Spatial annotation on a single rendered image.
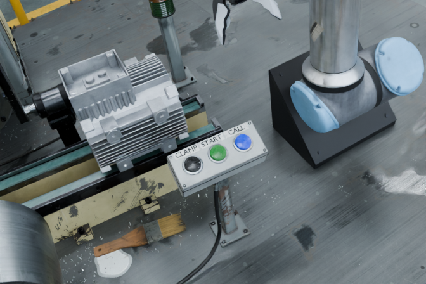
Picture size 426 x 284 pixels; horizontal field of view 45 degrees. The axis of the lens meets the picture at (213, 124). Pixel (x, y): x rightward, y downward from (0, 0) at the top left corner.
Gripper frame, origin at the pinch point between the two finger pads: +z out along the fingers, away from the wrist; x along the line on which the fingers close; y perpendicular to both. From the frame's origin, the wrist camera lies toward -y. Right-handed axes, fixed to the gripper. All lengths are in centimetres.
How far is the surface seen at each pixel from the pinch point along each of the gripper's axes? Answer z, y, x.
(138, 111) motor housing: 9.2, -23.5, 18.8
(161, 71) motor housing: 3.0, -19.1, 13.3
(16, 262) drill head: 26, -58, 23
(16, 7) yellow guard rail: -93, 129, 188
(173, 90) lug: 7.4, -19.6, 11.8
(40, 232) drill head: 24, -50, 26
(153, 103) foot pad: 8.6, -22.3, 15.6
